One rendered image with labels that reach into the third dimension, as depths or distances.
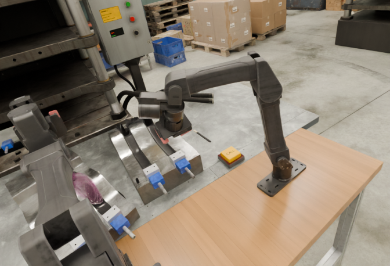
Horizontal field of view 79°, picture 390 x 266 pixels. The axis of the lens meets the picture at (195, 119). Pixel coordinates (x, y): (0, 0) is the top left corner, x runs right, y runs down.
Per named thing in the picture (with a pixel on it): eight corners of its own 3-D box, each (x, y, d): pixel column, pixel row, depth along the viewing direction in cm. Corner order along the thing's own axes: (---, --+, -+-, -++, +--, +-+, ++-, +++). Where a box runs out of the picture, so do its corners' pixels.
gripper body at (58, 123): (13, 128, 59) (13, 140, 54) (56, 111, 64) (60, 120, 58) (27, 148, 63) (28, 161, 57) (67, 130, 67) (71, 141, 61)
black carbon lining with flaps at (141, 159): (180, 157, 94) (175, 138, 89) (143, 177, 88) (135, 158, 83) (148, 122, 121) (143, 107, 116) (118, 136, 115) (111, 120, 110)
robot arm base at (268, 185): (255, 170, 81) (271, 182, 75) (291, 143, 89) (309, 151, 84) (255, 186, 85) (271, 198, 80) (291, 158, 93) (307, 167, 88)
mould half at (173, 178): (203, 171, 95) (198, 144, 88) (144, 205, 86) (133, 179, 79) (155, 122, 134) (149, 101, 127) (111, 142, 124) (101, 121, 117)
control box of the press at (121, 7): (187, 170, 211) (138, -17, 133) (156, 187, 200) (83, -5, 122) (176, 158, 228) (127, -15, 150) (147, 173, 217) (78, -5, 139)
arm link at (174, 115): (159, 123, 69) (159, 110, 63) (160, 108, 72) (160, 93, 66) (183, 124, 70) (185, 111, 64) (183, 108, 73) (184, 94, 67)
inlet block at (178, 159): (201, 179, 83) (198, 168, 81) (188, 186, 82) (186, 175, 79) (183, 160, 93) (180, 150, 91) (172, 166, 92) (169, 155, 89)
